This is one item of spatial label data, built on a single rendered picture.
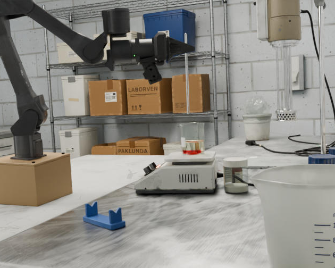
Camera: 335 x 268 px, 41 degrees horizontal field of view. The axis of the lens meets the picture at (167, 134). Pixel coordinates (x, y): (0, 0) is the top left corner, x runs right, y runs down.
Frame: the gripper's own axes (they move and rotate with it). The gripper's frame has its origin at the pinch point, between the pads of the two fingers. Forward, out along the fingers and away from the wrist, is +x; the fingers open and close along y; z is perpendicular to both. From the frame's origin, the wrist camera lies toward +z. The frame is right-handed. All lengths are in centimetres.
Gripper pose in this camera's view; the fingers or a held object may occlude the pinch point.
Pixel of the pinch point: (180, 49)
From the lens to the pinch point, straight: 114.6
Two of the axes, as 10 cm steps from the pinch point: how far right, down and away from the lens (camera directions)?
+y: 0.4, 0.7, -10.0
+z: 0.4, 10.0, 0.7
